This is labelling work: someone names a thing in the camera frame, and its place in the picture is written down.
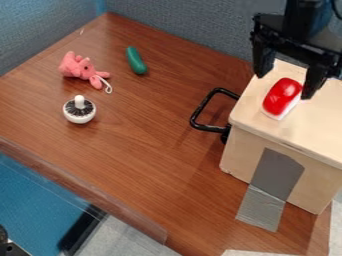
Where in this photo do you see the drawer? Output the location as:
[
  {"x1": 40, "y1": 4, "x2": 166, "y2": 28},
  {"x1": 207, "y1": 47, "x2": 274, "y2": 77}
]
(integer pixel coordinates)
[{"x1": 188, "y1": 87, "x2": 242, "y2": 145}]

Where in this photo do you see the pink plush animal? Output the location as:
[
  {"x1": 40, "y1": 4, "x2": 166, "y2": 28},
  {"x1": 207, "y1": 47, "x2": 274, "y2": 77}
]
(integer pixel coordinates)
[{"x1": 57, "y1": 50, "x2": 114, "y2": 95}]

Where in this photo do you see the red toy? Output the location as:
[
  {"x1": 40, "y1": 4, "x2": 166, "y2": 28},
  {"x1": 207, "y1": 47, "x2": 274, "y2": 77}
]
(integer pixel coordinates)
[{"x1": 260, "y1": 77, "x2": 305, "y2": 121}]

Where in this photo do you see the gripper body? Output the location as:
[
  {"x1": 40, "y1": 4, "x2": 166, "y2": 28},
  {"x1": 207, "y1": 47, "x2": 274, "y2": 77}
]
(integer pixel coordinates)
[{"x1": 248, "y1": 12, "x2": 342, "y2": 80}]

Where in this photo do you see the white toy mushroom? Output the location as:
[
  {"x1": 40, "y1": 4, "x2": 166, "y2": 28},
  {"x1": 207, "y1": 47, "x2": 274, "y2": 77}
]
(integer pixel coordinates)
[{"x1": 61, "y1": 94, "x2": 98, "y2": 125}]

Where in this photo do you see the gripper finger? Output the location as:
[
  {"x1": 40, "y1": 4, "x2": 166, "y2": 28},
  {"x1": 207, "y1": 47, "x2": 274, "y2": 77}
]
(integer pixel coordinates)
[
  {"x1": 251, "y1": 39, "x2": 278, "y2": 79},
  {"x1": 299, "y1": 63, "x2": 332, "y2": 101}
]

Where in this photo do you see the cabinet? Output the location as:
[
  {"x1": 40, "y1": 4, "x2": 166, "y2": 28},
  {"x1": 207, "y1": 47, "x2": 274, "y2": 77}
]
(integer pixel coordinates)
[{"x1": 217, "y1": 59, "x2": 342, "y2": 216}]

